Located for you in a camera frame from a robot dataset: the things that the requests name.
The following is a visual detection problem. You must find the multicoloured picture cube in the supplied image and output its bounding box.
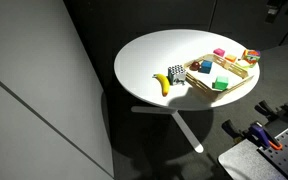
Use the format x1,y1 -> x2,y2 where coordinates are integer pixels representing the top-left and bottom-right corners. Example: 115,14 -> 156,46
241,48 -> 262,65

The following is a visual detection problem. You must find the light wooden tray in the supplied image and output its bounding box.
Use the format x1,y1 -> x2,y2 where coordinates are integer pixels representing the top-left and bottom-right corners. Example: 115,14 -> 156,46
183,53 -> 254,102

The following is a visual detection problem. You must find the dark red apple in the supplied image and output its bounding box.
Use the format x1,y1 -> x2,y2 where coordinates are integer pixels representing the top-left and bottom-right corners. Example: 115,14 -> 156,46
189,60 -> 202,72

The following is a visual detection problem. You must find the pink block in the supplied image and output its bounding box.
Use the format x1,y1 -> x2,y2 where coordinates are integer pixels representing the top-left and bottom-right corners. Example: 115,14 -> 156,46
212,47 -> 226,58

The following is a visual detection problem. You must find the green block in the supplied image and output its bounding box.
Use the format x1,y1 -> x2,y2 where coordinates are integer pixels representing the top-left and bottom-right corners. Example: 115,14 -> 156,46
212,75 -> 230,91

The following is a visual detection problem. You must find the dark grey platform plate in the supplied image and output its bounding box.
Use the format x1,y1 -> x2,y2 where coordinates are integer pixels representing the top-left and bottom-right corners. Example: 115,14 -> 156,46
217,139 -> 288,180

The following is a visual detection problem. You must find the lime yellow block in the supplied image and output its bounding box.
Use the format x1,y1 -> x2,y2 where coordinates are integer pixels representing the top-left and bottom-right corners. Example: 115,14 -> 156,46
235,58 -> 252,70

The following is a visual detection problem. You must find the grey block with dotted top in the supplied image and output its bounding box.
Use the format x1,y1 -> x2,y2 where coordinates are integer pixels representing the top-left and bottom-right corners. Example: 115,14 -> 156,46
167,64 -> 187,86

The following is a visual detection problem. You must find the white table pedestal base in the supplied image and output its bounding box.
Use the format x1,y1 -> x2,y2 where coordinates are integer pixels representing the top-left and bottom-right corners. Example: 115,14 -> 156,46
131,105 -> 205,154

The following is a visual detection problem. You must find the blue block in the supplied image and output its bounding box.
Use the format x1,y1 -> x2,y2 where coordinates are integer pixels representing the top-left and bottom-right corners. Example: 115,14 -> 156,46
199,59 -> 214,75

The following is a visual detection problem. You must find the orange block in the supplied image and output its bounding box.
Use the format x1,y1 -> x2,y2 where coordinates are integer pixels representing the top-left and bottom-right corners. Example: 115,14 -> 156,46
224,54 -> 238,64

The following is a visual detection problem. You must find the yellow banana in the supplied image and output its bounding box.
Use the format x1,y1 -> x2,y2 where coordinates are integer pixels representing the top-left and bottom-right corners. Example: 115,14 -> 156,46
152,73 -> 171,98

